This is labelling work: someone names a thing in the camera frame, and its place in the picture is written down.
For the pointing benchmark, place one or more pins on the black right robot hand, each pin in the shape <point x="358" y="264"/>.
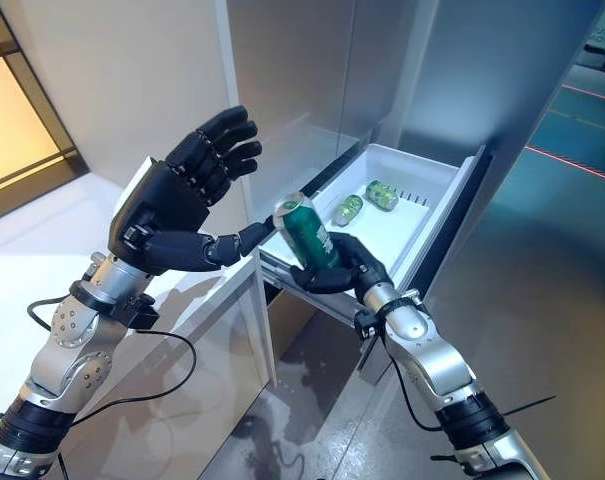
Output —
<point x="357" y="260"/>

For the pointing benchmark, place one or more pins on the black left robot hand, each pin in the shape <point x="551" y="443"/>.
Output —
<point x="172" y="200"/>

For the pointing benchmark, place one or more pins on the dark green drink can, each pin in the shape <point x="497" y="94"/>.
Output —
<point x="307" y="235"/>

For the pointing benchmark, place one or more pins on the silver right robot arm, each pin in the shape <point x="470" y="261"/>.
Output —
<point x="432" y="360"/>

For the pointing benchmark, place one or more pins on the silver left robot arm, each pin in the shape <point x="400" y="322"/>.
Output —
<point x="67" y="350"/>

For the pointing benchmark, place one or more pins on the white fridge drawer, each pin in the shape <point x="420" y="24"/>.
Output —
<point x="382" y="240"/>

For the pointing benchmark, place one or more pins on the silver fridge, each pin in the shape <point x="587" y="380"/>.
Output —
<point x="507" y="200"/>

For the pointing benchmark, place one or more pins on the light green drink can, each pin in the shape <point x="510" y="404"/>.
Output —
<point x="348" y="207"/>
<point x="382" y="194"/>

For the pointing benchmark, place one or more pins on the white counter cabinet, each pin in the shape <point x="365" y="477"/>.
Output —
<point x="132" y="400"/>

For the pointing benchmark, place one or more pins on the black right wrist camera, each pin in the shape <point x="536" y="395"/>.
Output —
<point x="367" y="325"/>

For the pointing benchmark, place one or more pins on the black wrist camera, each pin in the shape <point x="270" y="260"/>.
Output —
<point x="367" y="325"/>
<point x="142" y="312"/>

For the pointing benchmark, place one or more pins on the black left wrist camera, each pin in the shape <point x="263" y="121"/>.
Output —
<point x="142" y="312"/>

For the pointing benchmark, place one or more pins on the dark window frame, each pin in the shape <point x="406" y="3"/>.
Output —
<point x="52" y="125"/>

